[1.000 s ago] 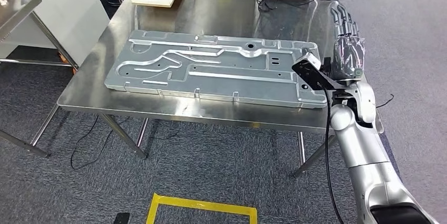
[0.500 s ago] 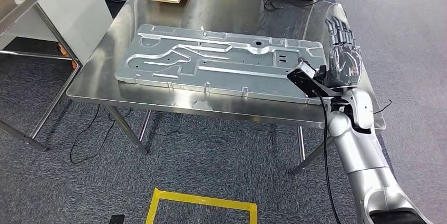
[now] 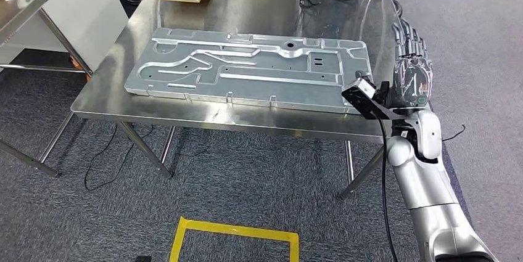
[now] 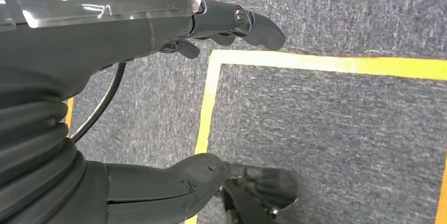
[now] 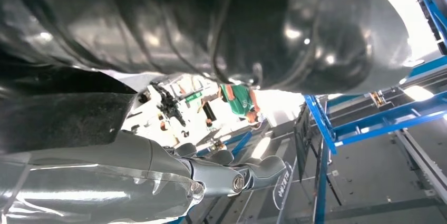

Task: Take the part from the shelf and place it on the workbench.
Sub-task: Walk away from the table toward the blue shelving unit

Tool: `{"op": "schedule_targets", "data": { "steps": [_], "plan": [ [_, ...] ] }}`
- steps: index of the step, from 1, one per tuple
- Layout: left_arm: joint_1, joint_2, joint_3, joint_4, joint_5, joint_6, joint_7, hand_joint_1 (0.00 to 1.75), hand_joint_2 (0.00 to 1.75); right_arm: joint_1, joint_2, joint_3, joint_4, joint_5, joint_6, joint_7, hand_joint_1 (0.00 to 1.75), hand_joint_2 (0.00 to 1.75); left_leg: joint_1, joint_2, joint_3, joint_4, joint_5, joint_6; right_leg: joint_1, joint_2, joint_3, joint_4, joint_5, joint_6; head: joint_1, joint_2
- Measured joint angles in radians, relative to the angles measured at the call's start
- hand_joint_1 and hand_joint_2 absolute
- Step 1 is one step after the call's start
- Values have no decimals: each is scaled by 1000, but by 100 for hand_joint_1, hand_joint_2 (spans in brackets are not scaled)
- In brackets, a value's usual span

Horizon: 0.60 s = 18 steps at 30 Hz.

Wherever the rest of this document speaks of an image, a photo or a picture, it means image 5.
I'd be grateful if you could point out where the blue steel shelf rack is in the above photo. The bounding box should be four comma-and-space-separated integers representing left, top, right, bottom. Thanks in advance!
409, 0, 447, 55
304, 54, 447, 224

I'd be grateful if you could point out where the white car with red stripe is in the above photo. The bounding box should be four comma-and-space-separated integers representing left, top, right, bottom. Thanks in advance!
365, 0, 441, 63

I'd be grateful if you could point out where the person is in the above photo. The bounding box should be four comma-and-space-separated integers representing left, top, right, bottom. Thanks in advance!
197, 82, 263, 129

